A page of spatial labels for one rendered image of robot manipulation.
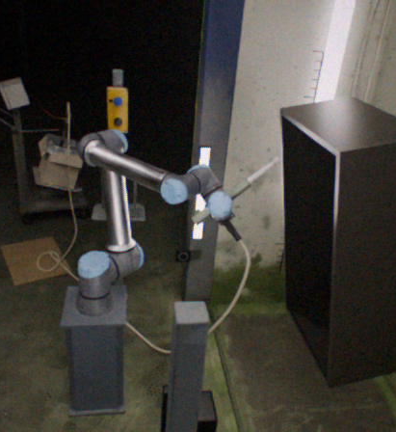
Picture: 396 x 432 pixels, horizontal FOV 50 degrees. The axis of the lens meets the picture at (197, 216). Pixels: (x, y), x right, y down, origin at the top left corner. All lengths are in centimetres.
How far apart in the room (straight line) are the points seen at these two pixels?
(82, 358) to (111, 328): 24
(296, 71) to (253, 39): 31
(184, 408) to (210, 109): 197
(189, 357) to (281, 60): 209
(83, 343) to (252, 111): 156
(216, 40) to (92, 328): 161
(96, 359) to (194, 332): 169
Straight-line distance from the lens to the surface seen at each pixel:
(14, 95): 418
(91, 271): 206
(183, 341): 66
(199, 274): 300
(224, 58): 248
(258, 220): 286
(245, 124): 259
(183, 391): 74
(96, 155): 183
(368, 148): 159
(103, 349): 227
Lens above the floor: 206
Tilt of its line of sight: 27 degrees down
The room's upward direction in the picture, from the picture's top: 5 degrees clockwise
